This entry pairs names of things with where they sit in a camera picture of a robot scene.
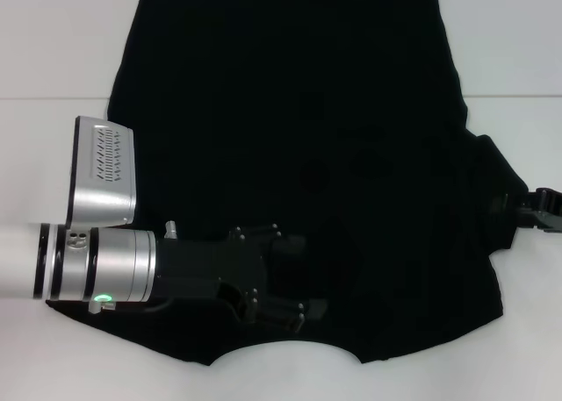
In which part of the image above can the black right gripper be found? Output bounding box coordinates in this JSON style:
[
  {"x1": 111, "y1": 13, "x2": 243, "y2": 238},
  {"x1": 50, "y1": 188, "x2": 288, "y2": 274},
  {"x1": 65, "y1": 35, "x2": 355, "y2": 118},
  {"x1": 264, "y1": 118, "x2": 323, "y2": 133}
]
[{"x1": 503, "y1": 189, "x2": 562, "y2": 235}]

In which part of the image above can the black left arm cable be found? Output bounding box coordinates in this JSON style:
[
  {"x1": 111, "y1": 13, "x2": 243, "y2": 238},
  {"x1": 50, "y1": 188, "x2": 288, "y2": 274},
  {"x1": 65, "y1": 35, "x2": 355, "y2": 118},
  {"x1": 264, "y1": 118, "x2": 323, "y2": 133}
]
[{"x1": 89, "y1": 293, "x2": 177, "y2": 317}]

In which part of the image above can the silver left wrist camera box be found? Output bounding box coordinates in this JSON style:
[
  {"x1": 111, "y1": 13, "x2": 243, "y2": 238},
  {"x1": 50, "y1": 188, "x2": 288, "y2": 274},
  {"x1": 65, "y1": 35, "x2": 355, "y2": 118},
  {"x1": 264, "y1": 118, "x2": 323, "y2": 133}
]
[{"x1": 64, "y1": 114, "x2": 138, "y2": 227}]

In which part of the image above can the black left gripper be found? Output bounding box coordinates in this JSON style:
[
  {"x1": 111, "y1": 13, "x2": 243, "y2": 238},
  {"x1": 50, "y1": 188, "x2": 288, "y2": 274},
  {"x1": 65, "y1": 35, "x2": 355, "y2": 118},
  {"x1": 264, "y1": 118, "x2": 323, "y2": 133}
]
[{"x1": 155, "y1": 223, "x2": 329, "y2": 333}]

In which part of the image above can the black t-shirt with FREE print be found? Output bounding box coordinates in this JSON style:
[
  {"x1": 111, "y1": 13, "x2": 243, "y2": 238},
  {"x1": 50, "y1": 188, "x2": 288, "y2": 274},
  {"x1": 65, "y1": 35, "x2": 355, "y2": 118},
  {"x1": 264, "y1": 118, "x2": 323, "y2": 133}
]
[{"x1": 43, "y1": 0, "x2": 535, "y2": 367}]

